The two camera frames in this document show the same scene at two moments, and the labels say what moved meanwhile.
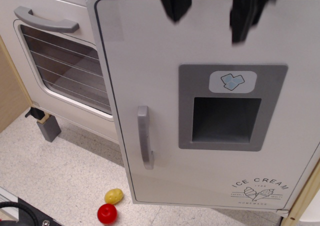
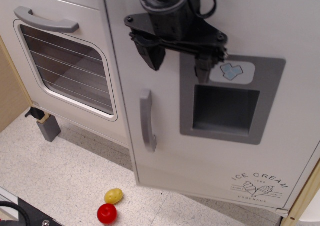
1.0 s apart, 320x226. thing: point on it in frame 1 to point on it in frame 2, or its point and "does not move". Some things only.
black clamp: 36,113 does not move
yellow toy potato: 113,196 does not move
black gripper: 247,4 to 175,20
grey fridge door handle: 148,153 to 149,140
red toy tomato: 107,214 does not move
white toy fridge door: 202,120 does not move
